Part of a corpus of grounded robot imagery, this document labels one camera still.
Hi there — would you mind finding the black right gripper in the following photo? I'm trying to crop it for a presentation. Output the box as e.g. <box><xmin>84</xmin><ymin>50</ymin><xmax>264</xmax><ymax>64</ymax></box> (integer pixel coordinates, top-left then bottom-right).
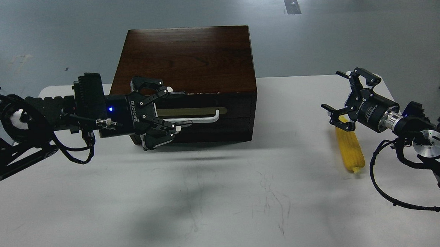
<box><xmin>321</xmin><ymin>68</ymin><xmax>399</xmax><ymax>133</ymax></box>

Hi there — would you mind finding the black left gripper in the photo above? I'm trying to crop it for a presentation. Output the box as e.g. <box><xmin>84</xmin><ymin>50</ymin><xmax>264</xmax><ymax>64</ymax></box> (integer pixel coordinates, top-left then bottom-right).
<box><xmin>99</xmin><ymin>76</ymin><xmax>193</xmax><ymax>150</ymax></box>

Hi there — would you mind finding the yellow corn cob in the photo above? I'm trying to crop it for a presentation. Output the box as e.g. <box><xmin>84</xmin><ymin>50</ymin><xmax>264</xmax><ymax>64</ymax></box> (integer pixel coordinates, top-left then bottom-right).
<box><xmin>335</xmin><ymin>127</ymin><xmax>365</xmax><ymax>174</ymax></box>

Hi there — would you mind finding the wooden drawer with white handle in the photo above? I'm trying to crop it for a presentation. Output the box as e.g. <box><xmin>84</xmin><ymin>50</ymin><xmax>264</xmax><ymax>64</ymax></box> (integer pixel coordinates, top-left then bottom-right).
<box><xmin>156</xmin><ymin>97</ymin><xmax>252</xmax><ymax>123</ymax></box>

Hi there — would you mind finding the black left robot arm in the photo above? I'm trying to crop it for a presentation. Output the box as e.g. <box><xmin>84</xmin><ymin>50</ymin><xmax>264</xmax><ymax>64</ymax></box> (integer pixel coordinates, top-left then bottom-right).
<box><xmin>0</xmin><ymin>73</ymin><xmax>192</xmax><ymax>181</ymax></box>

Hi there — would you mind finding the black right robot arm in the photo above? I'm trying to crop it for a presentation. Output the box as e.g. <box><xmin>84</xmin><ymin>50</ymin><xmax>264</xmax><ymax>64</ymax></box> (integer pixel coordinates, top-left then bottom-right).
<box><xmin>321</xmin><ymin>68</ymin><xmax>440</xmax><ymax>212</ymax></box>

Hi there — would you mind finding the dark wooden drawer cabinet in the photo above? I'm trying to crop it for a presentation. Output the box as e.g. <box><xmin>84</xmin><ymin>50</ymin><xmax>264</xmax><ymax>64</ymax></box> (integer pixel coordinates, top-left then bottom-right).
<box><xmin>110</xmin><ymin>25</ymin><xmax>258</xmax><ymax>143</ymax></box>

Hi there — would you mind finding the black floor tape strip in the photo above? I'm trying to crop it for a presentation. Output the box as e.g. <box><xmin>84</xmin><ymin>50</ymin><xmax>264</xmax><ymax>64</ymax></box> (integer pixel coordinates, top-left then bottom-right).
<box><xmin>284</xmin><ymin>0</ymin><xmax>302</xmax><ymax>15</ymax></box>

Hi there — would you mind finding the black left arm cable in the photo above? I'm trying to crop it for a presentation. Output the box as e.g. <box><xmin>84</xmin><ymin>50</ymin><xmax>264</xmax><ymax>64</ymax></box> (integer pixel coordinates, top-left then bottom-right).
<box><xmin>49</xmin><ymin>128</ymin><xmax>96</xmax><ymax>166</ymax></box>

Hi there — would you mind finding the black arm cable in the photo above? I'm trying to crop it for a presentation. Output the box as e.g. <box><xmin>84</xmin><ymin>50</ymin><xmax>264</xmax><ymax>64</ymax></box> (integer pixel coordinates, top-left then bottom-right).
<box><xmin>368</xmin><ymin>136</ymin><xmax>440</xmax><ymax>217</ymax></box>
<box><xmin>49</xmin><ymin>128</ymin><xmax>96</xmax><ymax>166</ymax></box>

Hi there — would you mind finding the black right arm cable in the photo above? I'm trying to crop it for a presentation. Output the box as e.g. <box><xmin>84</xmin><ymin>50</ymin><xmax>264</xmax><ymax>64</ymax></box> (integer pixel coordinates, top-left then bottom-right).
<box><xmin>368</xmin><ymin>136</ymin><xmax>440</xmax><ymax>217</ymax></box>

